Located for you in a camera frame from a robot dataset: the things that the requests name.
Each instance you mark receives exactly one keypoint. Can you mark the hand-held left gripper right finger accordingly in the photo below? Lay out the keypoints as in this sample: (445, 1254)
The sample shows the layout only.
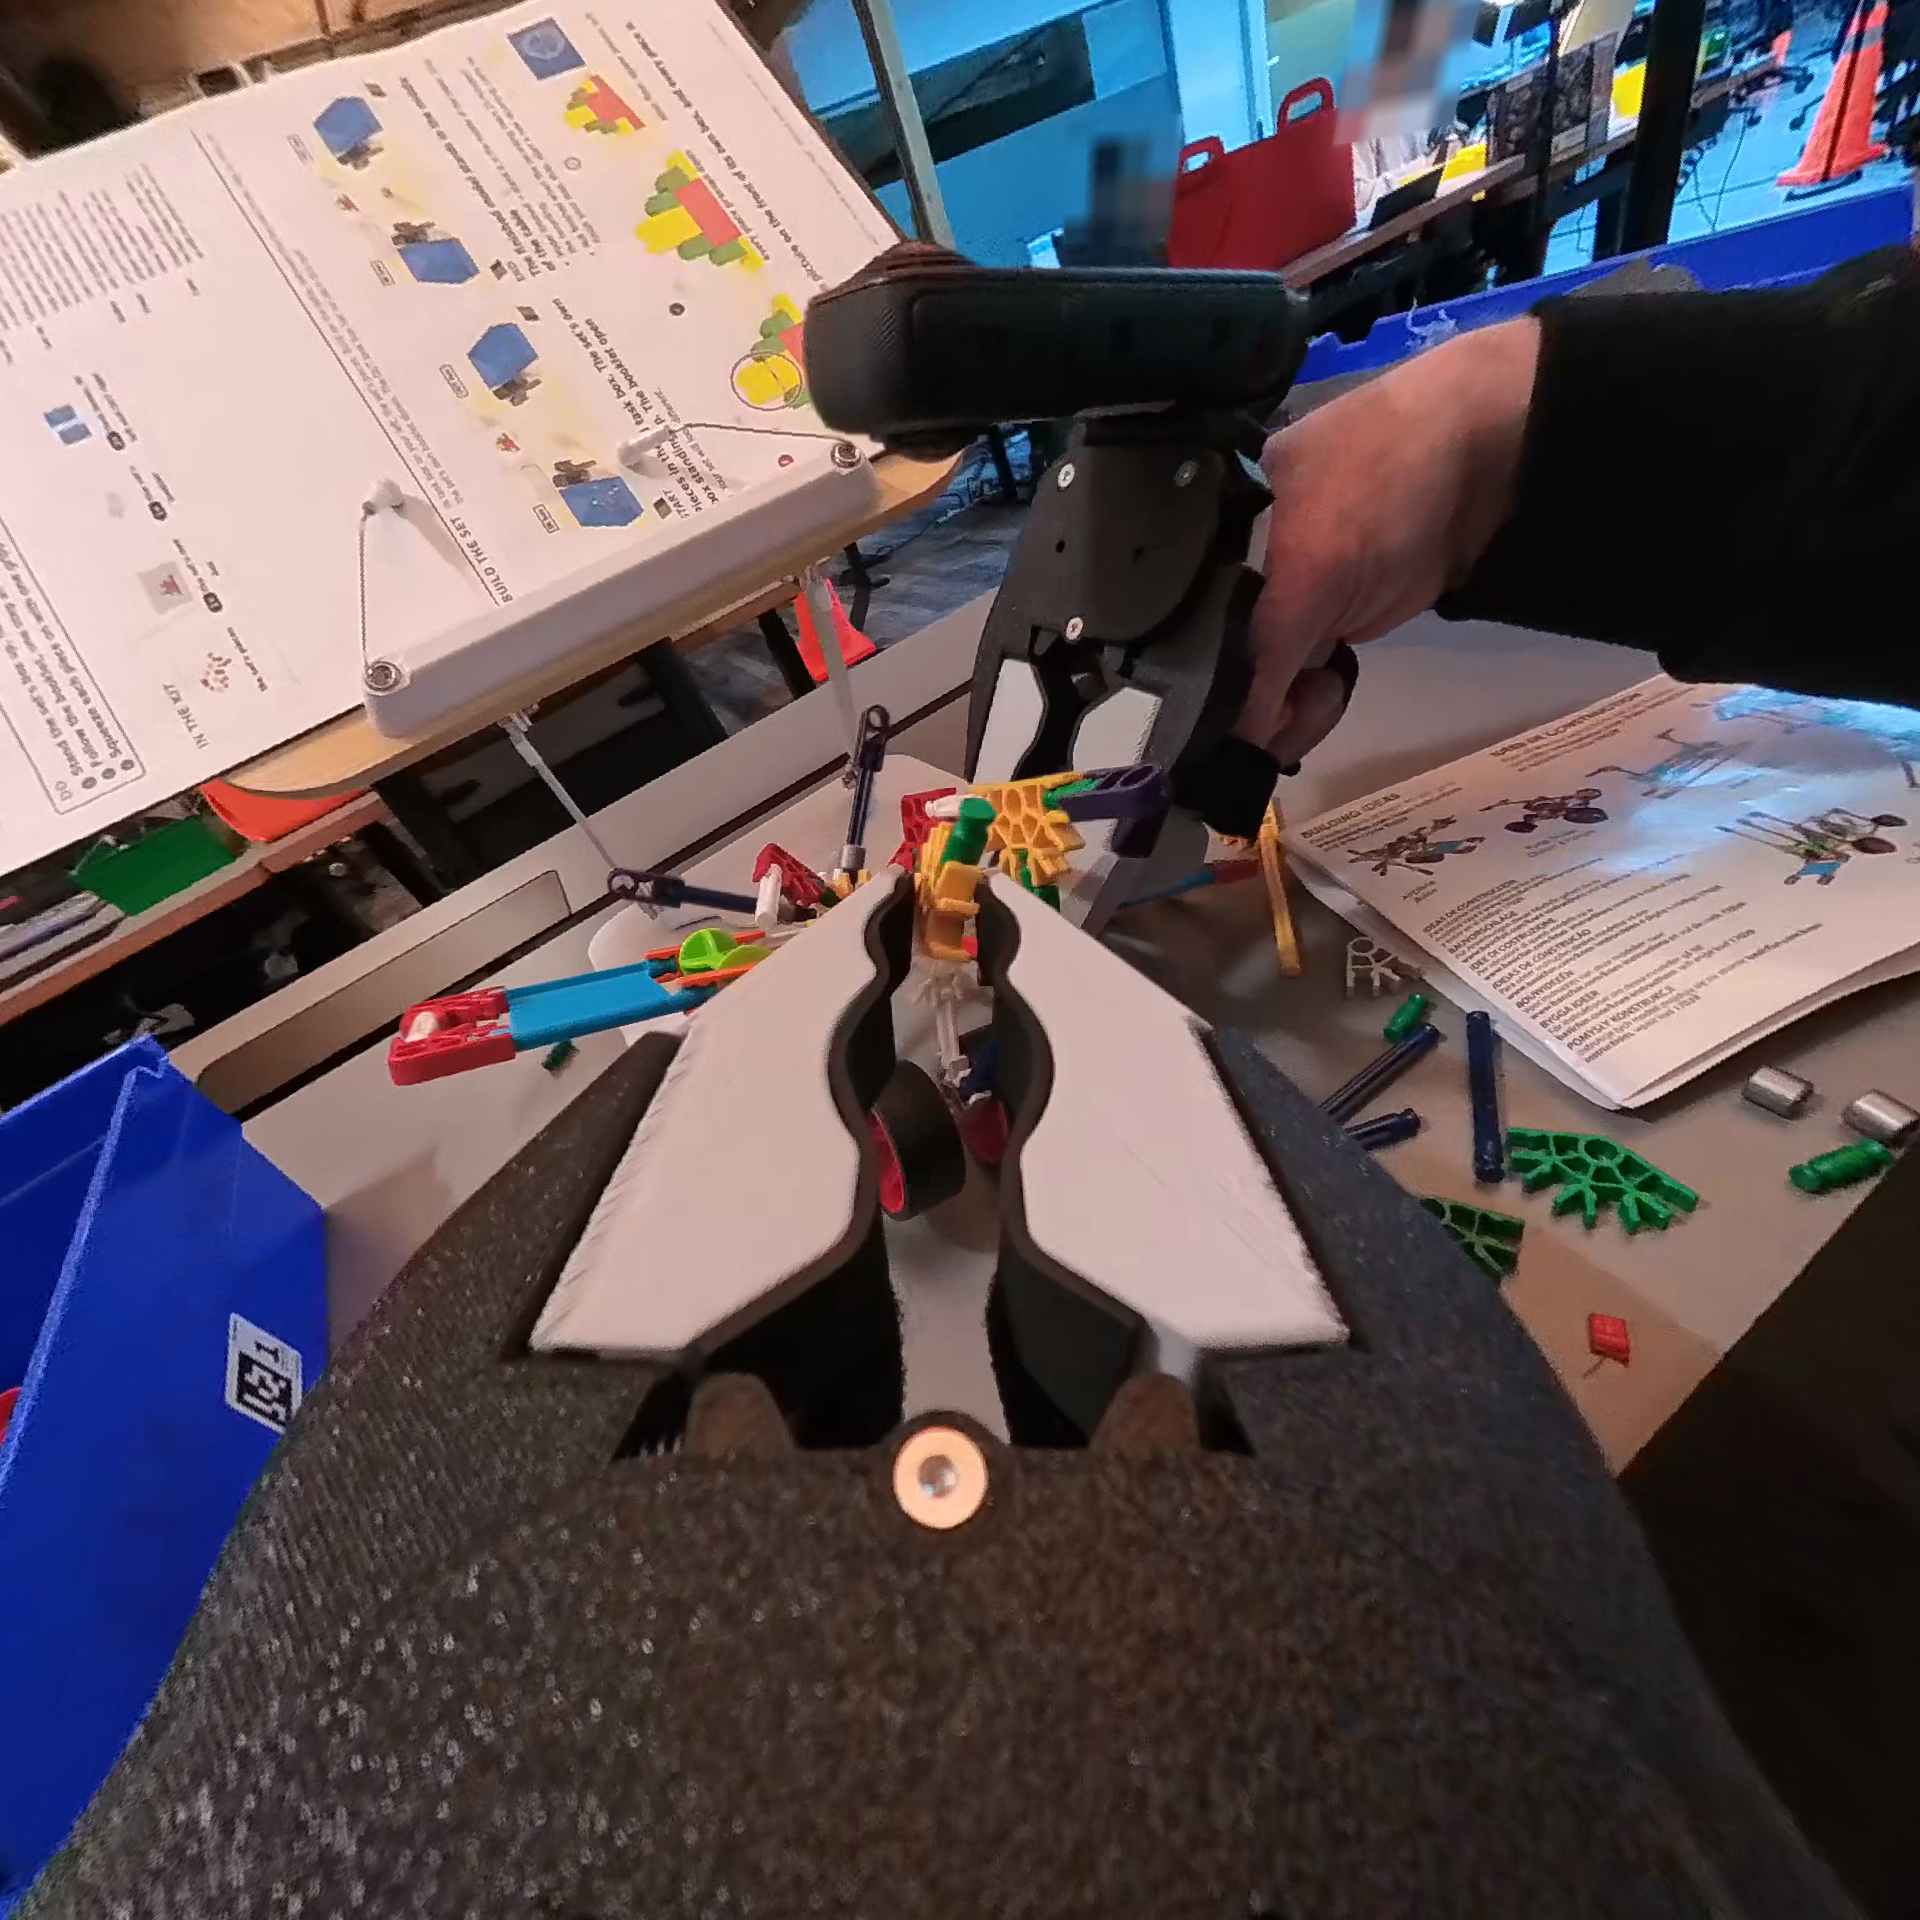
(1185, 1171)

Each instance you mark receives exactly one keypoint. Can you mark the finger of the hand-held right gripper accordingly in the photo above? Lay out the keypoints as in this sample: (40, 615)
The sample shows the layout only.
(1141, 735)
(1019, 713)

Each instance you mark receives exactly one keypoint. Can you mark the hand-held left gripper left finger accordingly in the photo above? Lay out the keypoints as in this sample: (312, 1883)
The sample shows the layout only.
(705, 1171)

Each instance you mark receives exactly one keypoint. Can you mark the colourful construction toy model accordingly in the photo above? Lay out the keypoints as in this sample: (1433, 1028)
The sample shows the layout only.
(600, 1019)

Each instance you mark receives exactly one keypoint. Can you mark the person's right forearm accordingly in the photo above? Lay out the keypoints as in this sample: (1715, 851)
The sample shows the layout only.
(1724, 480)

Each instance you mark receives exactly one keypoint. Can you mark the person's right hand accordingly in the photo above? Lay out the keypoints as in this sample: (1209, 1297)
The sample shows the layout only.
(1381, 494)

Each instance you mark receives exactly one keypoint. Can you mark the dark blue plastic rod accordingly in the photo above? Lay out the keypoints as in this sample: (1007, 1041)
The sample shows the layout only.
(1381, 1129)
(1381, 1072)
(1484, 1095)

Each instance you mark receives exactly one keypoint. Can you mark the small orange cone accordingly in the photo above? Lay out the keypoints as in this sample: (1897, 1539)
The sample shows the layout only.
(833, 639)

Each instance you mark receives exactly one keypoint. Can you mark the loose yellow plastic rod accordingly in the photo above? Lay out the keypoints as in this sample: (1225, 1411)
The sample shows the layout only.
(1285, 916)

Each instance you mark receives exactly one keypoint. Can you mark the short green plastic rod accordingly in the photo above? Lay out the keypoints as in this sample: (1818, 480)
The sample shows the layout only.
(1843, 1167)
(1405, 1020)

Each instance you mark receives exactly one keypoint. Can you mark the large green fan connector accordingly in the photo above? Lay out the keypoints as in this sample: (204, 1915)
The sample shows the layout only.
(1588, 1179)
(1476, 1230)

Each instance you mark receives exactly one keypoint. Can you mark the white document stand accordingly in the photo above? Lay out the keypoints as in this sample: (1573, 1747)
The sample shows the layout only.
(600, 600)

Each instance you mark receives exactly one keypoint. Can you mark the small red clip piece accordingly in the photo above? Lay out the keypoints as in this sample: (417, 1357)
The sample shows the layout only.
(1610, 1337)

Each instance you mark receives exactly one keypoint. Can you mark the building ideas booklet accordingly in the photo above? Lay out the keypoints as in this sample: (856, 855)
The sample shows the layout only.
(1651, 931)

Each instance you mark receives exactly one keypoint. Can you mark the orange storage bin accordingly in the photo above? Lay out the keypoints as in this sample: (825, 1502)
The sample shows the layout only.
(276, 820)

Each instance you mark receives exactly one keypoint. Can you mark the blue plastic bin with tag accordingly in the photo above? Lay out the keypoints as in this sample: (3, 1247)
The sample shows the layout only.
(149, 1277)

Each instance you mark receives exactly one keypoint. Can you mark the green storage bin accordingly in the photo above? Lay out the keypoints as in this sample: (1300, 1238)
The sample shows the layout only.
(149, 870)

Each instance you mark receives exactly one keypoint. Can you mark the white printed instruction sheet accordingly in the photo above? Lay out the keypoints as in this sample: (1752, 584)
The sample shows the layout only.
(225, 375)

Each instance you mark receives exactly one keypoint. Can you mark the large orange traffic cone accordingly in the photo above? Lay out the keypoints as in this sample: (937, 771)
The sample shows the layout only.
(1845, 105)

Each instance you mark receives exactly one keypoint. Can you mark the white metal post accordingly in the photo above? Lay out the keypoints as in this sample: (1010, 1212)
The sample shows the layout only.
(900, 105)

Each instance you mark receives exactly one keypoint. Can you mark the black metal post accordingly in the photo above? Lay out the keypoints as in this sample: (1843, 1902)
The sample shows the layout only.
(1658, 91)

